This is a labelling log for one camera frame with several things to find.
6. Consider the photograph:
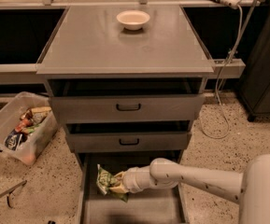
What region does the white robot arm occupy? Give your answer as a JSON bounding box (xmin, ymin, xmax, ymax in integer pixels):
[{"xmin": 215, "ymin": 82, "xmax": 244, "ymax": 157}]
[{"xmin": 110, "ymin": 154, "xmax": 270, "ymax": 224}]

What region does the dark grey cabinet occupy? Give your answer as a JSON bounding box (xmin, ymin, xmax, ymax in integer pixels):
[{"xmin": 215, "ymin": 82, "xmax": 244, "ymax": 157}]
[{"xmin": 238, "ymin": 0, "xmax": 270, "ymax": 121}]

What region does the grey drawer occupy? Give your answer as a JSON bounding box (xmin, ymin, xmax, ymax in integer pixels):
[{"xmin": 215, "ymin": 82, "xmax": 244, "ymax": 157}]
[
  {"xmin": 75, "ymin": 151, "xmax": 189, "ymax": 224},
  {"xmin": 50, "ymin": 94, "xmax": 205, "ymax": 124},
  {"xmin": 66, "ymin": 132, "xmax": 192, "ymax": 153}
]

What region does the grey metal shelf rail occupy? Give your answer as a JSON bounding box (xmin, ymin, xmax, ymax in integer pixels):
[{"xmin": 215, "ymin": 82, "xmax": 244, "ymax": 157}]
[{"xmin": 0, "ymin": 63, "xmax": 44, "ymax": 85}]

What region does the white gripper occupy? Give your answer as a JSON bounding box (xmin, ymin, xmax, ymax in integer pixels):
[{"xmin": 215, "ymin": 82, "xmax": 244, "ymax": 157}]
[{"xmin": 109, "ymin": 166, "xmax": 151, "ymax": 193}]

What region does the white cable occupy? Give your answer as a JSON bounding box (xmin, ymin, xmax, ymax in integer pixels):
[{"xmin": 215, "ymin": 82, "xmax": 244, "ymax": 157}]
[{"xmin": 199, "ymin": 4, "xmax": 245, "ymax": 140}]

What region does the bottom grey drawer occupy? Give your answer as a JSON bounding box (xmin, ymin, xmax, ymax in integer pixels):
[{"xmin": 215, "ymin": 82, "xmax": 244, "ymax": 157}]
[{"xmin": 75, "ymin": 151, "xmax": 189, "ymax": 224}]

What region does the top grey drawer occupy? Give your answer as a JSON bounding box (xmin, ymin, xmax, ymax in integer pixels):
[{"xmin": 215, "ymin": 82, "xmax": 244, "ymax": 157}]
[{"xmin": 50, "ymin": 94, "xmax": 205, "ymax": 124}]

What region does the grey drawer cabinet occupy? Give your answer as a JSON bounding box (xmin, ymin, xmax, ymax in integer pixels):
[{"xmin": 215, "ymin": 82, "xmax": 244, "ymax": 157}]
[{"xmin": 36, "ymin": 5, "xmax": 217, "ymax": 224}]

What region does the green jalapeno chip bag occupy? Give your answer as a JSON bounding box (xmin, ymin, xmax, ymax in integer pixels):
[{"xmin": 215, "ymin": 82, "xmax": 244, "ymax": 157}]
[{"xmin": 96, "ymin": 164, "xmax": 128, "ymax": 203}]

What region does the clear plastic storage bin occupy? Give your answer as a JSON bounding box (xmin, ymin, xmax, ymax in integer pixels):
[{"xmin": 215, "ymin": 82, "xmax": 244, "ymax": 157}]
[{"xmin": 0, "ymin": 91, "xmax": 58, "ymax": 165}]

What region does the blue snack bag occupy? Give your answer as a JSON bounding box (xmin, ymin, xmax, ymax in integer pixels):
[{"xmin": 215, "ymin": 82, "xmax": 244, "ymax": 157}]
[{"xmin": 5, "ymin": 133, "xmax": 23, "ymax": 150}]

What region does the middle grey drawer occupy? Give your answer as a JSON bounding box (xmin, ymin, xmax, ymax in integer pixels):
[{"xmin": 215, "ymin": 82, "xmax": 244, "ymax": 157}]
[{"xmin": 66, "ymin": 132, "xmax": 192, "ymax": 153}]

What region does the grey metal rod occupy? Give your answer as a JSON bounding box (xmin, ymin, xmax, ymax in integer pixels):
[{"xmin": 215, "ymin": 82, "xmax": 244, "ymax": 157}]
[{"xmin": 0, "ymin": 180, "xmax": 27, "ymax": 199}]

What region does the red snack package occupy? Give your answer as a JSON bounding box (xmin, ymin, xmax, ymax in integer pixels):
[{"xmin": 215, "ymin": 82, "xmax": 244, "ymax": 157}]
[{"xmin": 14, "ymin": 119, "xmax": 33, "ymax": 133}]

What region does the white bowl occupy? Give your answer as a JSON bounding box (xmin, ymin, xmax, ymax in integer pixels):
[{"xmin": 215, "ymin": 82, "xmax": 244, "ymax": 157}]
[{"xmin": 116, "ymin": 10, "xmax": 150, "ymax": 31}]

